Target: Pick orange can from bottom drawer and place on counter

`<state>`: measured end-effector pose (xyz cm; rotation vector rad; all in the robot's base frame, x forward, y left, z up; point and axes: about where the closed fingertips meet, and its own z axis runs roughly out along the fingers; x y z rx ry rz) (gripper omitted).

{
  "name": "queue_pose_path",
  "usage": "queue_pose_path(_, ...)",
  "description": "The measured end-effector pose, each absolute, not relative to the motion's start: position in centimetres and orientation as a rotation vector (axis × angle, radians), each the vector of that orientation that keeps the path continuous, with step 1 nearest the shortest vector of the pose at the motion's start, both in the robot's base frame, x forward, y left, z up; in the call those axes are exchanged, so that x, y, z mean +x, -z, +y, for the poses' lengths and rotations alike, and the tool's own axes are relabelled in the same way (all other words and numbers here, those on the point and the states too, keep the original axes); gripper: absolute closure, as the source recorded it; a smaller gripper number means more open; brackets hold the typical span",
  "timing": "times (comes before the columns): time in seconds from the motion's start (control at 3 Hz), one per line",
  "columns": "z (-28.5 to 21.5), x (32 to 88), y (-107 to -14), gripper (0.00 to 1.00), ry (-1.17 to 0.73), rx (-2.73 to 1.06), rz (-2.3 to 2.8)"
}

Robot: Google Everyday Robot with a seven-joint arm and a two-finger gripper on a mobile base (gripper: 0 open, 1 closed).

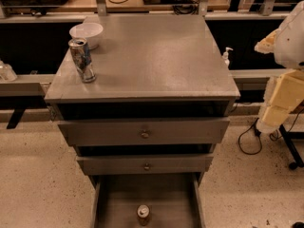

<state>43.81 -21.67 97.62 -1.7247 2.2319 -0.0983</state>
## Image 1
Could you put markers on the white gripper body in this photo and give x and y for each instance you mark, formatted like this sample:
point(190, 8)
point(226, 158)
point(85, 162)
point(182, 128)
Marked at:
point(291, 43)

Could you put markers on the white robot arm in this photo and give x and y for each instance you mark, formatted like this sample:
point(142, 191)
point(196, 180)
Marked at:
point(287, 41)

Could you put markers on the grey top drawer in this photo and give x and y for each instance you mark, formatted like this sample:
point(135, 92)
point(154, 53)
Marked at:
point(143, 131)

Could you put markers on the grey drawer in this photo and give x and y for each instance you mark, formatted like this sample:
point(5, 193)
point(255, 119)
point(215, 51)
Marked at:
point(173, 199)
point(145, 164)
point(143, 131)

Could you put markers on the grey drawer cabinet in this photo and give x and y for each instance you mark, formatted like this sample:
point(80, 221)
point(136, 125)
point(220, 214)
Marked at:
point(147, 67)

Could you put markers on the grey middle drawer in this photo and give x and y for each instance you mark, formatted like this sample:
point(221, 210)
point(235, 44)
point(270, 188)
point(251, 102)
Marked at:
point(145, 164)

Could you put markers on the grey bottom drawer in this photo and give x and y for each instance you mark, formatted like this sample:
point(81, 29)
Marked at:
point(173, 199)

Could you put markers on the blue silver can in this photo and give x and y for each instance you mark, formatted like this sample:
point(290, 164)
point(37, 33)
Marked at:
point(82, 59)

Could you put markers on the black stand leg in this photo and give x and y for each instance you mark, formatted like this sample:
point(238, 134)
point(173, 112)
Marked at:
point(288, 138)

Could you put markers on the white bowl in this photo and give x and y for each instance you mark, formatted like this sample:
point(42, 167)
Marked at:
point(90, 31)

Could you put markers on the clear sanitizer bottle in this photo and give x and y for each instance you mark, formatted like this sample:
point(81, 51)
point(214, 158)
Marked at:
point(6, 72)

